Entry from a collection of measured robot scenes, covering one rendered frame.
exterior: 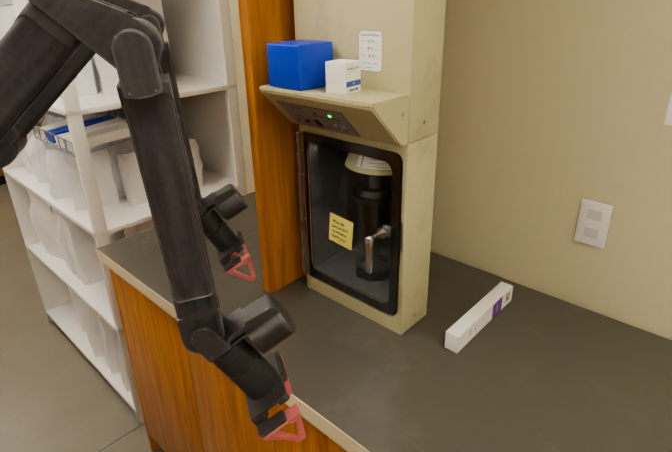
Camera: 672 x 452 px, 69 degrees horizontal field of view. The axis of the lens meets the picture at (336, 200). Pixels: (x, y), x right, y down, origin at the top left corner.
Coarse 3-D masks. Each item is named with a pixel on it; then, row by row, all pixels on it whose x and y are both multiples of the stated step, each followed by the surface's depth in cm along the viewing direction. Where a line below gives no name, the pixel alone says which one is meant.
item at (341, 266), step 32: (320, 160) 115; (352, 160) 108; (384, 160) 102; (320, 192) 119; (352, 192) 111; (384, 192) 104; (320, 224) 122; (384, 224) 107; (320, 256) 126; (352, 256) 118; (384, 256) 110; (352, 288) 121; (384, 288) 113
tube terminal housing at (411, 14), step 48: (336, 0) 99; (384, 0) 92; (432, 0) 92; (336, 48) 103; (384, 48) 95; (432, 48) 96; (432, 96) 100; (384, 144) 102; (432, 144) 105; (432, 192) 110
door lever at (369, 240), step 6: (378, 228) 108; (378, 234) 107; (384, 234) 108; (366, 240) 105; (372, 240) 105; (366, 246) 106; (372, 246) 106; (366, 252) 106; (372, 252) 106; (366, 258) 107; (372, 258) 107; (366, 264) 108; (372, 264) 107; (366, 270) 108; (372, 270) 108
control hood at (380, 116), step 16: (272, 96) 106; (288, 96) 101; (304, 96) 98; (320, 96) 95; (336, 96) 94; (352, 96) 93; (368, 96) 93; (384, 96) 93; (400, 96) 92; (352, 112) 92; (368, 112) 88; (384, 112) 89; (400, 112) 93; (320, 128) 110; (368, 128) 95; (384, 128) 92; (400, 128) 94; (400, 144) 96
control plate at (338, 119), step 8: (280, 104) 108; (288, 104) 105; (288, 112) 110; (296, 112) 107; (304, 112) 105; (312, 112) 102; (320, 112) 100; (328, 112) 98; (336, 112) 96; (296, 120) 112; (304, 120) 110; (312, 120) 107; (320, 120) 104; (328, 120) 102; (336, 120) 100; (344, 120) 98; (328, 128) 107; (336, 128) 104; (352, 128) 99; (360, 136) 102
